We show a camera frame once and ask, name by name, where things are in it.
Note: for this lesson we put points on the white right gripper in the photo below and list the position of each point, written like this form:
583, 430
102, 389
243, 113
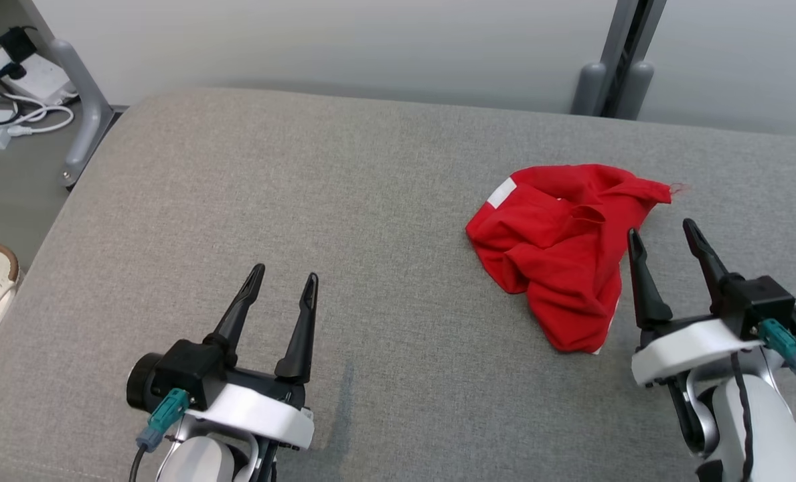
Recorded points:
685, 345

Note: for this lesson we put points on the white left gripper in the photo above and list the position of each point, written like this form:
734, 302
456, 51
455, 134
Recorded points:
257, 415

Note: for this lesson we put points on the red shorts with white stripe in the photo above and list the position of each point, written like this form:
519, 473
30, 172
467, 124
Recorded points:
558, 268

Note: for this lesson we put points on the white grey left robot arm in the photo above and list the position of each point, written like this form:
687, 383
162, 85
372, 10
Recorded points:
197, 465

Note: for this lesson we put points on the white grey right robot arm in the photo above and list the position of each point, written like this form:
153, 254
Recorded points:
772, 428

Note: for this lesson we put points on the white power strip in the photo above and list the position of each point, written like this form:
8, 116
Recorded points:
39, 80

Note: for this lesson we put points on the black plug adapter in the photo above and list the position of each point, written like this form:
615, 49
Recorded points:
16, 43

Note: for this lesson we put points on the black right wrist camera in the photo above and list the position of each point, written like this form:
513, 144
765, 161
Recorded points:
759, 298

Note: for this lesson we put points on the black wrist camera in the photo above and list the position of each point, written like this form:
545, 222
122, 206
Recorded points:
187, 371
759, 298

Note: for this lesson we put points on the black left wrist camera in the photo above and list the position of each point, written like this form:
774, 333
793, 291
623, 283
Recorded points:
187, 371

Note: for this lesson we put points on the grey partition post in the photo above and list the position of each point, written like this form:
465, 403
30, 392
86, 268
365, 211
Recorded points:
615, 53

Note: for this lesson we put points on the grey metal frame leg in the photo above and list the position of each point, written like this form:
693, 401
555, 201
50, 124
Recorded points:
83, 100

